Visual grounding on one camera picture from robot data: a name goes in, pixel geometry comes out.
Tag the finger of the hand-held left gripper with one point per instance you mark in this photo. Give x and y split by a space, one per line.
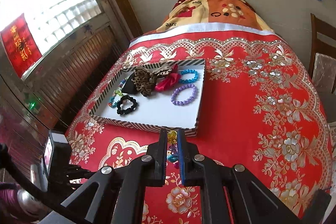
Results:
78 174

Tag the red wall hanging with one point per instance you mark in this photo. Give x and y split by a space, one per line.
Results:
18 45

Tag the red hair bow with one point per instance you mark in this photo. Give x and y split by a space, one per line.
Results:
168 82

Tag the black scrunchie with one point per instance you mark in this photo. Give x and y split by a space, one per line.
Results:
120 109

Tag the orange printed blanket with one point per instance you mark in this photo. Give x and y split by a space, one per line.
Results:
215 3

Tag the purple garment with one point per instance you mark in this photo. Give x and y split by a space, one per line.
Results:
10 203

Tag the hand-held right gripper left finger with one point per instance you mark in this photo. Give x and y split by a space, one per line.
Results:
161 161

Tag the wooden chair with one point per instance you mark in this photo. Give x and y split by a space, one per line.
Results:
315 43

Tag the leopard print hair bow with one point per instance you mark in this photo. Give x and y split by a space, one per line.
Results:
145 81

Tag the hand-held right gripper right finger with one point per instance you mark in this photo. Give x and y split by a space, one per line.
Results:
181 158

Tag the white tray with striped rim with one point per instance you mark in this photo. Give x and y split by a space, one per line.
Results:
157 113

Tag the wooden slatted panel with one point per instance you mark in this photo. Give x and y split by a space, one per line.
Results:
78 74

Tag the cream and black patterned bow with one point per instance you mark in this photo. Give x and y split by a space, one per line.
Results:
163 72

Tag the red floral tablecloth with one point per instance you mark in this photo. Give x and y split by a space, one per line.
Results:
236 121

